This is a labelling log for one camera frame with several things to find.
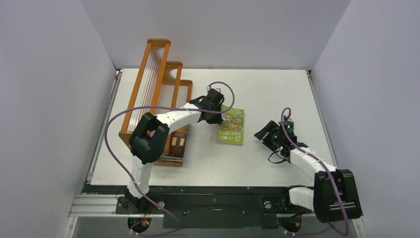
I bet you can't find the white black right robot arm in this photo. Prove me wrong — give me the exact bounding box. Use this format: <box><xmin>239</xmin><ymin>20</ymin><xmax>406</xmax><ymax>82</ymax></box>
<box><xmin>254</xmin><ymin>120</ymin><xmax>363</xmax><ymax>223</ymax></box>

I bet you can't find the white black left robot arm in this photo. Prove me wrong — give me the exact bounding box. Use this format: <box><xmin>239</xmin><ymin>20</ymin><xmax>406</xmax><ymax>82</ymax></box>
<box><xmin>125</xmin><ymin>89</ymin><xmax>224</xmax><ymax>213</ymax></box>

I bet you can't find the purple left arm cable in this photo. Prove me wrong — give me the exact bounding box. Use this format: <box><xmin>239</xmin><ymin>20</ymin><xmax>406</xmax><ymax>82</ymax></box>
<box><xmin>104</xmin><ymin>81</ymin><xmax>236</xmax><ymax>237</ymax></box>

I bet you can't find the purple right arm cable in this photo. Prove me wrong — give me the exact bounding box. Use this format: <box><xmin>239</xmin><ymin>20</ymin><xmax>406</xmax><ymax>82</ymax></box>
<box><xmin>279</xmin><ymin>107</ymin><xmax>351</xmax><ymax>237</ymax></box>

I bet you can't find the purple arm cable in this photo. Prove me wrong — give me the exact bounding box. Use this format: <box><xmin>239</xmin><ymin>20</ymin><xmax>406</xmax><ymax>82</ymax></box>
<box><xmin>104</xmin><ymin>81</ymin><xmax>236</xmax><ymax>237</ymax></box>
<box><xmin>279</xmin><ymin>107</ymin><xmax>351</xmax><ymax>237</ymax></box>

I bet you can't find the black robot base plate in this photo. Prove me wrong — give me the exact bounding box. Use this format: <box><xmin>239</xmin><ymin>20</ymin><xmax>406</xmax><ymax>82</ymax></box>
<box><xmin>83</xmin><ymin>184</ymin><xmax>312</xmax><ymax>230</ymax></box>

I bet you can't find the orange wooden file rack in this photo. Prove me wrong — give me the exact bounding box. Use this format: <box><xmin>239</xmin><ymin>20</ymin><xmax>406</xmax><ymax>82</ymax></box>
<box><xmin>118</xmin><ymin>38</ymin><xmax>193</xmax><ymax>168</ymax></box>

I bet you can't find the green cover paperback book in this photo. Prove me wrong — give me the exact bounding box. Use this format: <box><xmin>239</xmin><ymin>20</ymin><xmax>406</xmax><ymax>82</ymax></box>
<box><xmin>216</xmin><ymin>108</ymin><xmax>245</xmax><ymax>146</ymax></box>

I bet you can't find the brown cover paperback book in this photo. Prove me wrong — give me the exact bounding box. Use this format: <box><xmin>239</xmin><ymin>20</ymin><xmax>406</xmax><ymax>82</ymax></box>
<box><xmin>160</xmin><ymin>125</ymin><xmax>189</xmax><ymax>164</ymax></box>

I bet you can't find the aluminium rail frame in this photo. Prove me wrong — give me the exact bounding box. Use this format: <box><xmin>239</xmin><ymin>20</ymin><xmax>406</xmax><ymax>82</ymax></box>
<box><xmin>64</xmin><ymin>193</ymin><xmax>368</xmax><ymax>238</ymax></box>

